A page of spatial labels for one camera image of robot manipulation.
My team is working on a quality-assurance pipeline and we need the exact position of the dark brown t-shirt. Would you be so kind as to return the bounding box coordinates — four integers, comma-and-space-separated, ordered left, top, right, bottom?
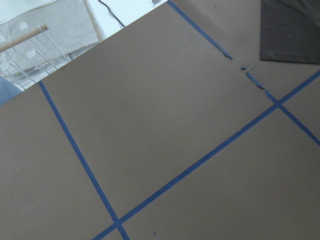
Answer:
260, 0, 320, 65

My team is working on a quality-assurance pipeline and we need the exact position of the wooden dowel stick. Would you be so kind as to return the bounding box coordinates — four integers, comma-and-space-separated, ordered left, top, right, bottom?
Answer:
0, 24, 49, 53

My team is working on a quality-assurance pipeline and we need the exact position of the clear plastic bag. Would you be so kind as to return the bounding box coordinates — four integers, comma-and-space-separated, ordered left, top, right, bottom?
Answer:
0, 0, 103, 91

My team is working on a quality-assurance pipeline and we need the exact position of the black cable on desk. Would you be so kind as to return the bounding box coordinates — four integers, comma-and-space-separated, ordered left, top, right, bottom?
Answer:
97, 0, 126, 28

